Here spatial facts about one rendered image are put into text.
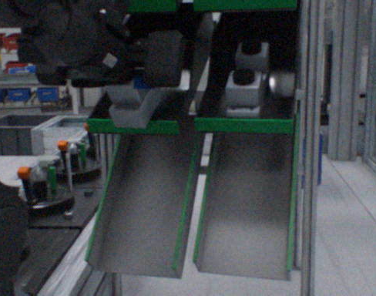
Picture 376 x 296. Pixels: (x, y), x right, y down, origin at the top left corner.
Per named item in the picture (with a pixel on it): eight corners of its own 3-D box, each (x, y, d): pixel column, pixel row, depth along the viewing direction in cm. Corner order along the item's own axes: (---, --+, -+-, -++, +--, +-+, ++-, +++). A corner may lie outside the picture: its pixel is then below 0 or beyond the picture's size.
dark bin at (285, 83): (292, 136, 69) (292, 88, 65) (196, 133, 73) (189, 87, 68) (303, 39, 91) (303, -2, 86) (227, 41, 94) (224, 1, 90)
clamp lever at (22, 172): (34, 202, 105) (25, 172, 101) (24, 202, 105) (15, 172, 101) (39, 190, 108) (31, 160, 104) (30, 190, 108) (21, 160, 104)
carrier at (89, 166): (110, 196, 123) (107, 143, 121) (10, 196, 125) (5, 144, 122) (129, 169, 147) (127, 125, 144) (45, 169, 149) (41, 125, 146)
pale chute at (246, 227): (291, 282, 72) (290, 270, 68) (197, 272, 75) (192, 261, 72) (301, 115, 86) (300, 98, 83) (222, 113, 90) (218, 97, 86)
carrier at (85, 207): (82, 236, 99) (78, 172, 97) (-42, 235, 101) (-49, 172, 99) (110, 196, 123) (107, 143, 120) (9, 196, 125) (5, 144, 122)
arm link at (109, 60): (150, 65, 51) (158, 5, 52) (-2, 65, 58) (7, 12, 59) (182, 89, 59) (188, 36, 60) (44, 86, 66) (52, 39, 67)
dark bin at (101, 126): (179, 136, 71) (171, 89, 66) (89, 134, 74) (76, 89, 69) (215, 42, 92) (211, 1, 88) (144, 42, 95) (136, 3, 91)
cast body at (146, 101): (146, 129, 67) (129, 85, 62) (115, 127, 68) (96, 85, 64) (166, 88, 72) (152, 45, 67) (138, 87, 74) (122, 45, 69)
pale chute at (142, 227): (182, 280, 73) (175, 268, 69) (94, 270, 76) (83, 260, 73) (209, 116, 88) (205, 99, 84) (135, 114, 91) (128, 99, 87)
